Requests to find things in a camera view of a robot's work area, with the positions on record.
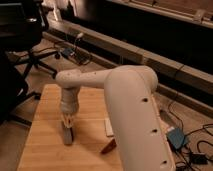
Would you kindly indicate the black office chair at left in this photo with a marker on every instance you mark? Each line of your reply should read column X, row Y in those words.
column 13, row 91

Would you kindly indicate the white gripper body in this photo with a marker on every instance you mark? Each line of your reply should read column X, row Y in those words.
column 69, row 101

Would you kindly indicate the blue power adapter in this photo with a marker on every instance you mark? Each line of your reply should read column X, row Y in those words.
column 177, row 138

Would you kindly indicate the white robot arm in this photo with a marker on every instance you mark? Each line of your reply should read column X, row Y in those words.
column 132, row 111

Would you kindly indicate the white sponge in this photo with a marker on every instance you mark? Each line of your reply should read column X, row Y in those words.
column 108, row 128

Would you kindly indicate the black office chair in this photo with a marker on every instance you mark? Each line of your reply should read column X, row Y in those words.
column 13, row 91
column 22, row 23

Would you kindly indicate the red chili pepper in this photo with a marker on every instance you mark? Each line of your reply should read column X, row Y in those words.
column 109, row 147

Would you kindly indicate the black adapter on floor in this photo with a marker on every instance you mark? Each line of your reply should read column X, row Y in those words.
column 198, row 159

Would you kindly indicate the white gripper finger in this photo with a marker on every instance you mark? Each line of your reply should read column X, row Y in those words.
column 63, row 119
column 71, row 121

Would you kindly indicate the blue box on floor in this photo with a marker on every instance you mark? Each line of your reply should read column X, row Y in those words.
column 67, row 52

